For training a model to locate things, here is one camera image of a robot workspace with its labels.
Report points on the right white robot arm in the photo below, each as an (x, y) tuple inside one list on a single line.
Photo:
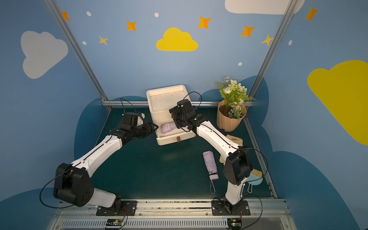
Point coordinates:
[(238, 164)]

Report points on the circuit board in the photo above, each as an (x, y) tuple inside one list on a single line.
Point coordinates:
[(234, 224), (114, 223)]

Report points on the white three-drawer cabinet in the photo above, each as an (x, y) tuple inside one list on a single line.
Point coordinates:
[(160, 102)]

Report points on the aluminium front rail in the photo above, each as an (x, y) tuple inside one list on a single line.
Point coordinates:
[(179, 214)]

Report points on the flower plant in pot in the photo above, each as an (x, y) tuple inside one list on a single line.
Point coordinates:
[(232, 109)]

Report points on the left circuit board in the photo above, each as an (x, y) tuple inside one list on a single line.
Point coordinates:
[(114, 223)]

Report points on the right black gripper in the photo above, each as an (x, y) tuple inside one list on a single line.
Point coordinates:
[(178, 121)]

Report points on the beige work gloves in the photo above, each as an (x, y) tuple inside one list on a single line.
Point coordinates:
[(236, 140)]

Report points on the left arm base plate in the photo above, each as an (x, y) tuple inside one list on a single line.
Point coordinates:
[(121, 208)]

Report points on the blue hand brush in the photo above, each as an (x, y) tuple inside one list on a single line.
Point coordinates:
[(255, 178)]

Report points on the right circuit board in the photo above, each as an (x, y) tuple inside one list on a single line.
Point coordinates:
[(234, 224)]

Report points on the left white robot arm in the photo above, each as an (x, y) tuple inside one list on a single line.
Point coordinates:
[(73, 182)]

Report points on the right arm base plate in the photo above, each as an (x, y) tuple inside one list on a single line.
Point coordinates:
[(224, 208)]

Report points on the lilac umbrella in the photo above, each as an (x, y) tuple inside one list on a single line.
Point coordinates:
[(211, 167), (168, 127)]

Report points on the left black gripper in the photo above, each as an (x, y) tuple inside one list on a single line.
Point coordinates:
[(145, 129)]

